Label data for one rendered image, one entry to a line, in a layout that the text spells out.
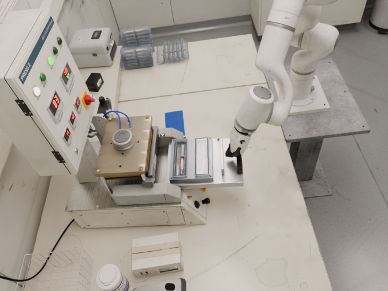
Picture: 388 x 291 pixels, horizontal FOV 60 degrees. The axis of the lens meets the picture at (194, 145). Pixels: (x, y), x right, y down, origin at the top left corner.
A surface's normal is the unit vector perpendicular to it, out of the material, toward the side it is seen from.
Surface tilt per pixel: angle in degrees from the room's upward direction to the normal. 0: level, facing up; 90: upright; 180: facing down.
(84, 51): 85
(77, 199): 0
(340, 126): 0
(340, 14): 90
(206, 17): 90
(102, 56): 90
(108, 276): 1
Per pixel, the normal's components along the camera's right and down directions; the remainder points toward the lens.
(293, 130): -0.11, -0.63
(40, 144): -0.02, 0.77
